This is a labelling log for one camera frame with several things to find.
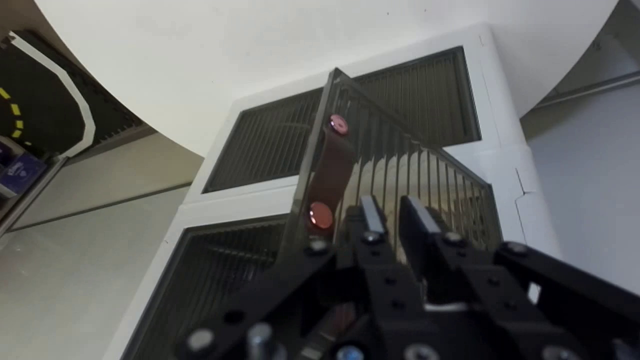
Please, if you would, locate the white stacked storage cabinet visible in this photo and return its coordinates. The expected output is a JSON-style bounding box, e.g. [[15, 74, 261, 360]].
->
[[101, 24, 569, 360]]

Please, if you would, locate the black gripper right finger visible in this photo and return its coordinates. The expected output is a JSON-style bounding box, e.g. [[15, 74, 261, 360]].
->
[[397, 195, 640, 360]]

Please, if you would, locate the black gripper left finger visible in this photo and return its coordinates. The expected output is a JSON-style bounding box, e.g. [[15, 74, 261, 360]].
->
[[173, 195, 436, 360]]

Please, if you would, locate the blue box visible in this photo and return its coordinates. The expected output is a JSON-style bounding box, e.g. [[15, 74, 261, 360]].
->
[[0, 151, 43, 196]]

